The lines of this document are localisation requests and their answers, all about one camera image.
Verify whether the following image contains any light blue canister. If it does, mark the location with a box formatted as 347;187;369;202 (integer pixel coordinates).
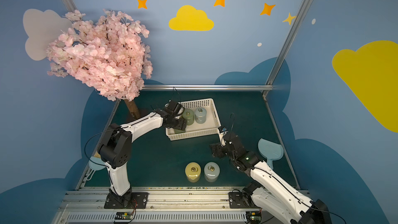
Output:
194;107;207;124

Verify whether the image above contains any yellow canister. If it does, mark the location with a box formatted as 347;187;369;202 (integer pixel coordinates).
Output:
185;162;202;183

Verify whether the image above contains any green canister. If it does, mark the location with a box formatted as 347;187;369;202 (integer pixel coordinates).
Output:
182;108;195;125
174;129;186;134

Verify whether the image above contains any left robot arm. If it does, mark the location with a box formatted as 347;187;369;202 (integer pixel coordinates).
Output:
97;107;187;208

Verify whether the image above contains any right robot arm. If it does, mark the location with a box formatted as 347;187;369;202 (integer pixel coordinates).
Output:
210;131;332;224

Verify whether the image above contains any white perforated plastic basket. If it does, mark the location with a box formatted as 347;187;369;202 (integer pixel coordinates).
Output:
165;98;221;141

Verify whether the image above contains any light blue dustpan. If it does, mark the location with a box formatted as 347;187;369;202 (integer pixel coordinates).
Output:
258;139;284;170

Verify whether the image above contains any right controller board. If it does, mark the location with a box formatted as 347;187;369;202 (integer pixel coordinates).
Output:
245;211;262;224

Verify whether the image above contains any controller board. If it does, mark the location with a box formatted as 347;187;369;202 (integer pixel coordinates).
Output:
115;212;134;222
245;211;262;224

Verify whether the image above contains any light blue hand brush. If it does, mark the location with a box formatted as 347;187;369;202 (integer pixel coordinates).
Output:
89;152;107;171

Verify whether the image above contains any pink cherry blossom tree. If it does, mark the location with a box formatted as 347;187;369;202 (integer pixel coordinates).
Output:
46;10;153;102

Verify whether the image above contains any left controller board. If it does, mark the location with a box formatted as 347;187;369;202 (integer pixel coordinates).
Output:
115;212;134;222

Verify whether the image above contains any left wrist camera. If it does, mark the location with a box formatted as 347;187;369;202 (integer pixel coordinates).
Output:
164;100;184;117

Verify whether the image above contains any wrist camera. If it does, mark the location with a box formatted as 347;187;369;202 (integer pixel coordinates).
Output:
218;126;228;147
164;100;184;117

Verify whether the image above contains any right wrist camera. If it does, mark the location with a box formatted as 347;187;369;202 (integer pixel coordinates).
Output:
218;126;228;147

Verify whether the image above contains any dark metal tree base plate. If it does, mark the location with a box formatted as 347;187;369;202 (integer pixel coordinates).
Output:
125;108;150;123

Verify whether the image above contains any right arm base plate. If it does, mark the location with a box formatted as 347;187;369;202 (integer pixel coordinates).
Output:
228;190;251;209

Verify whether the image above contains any aluminium back frame bar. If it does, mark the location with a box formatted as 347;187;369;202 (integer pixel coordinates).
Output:
143;85;273;91

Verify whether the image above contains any aluminium front rail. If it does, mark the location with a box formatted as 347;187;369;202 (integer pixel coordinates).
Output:
52;187;283;224

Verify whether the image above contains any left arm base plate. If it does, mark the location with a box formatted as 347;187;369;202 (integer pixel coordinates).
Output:
104;191;148;209

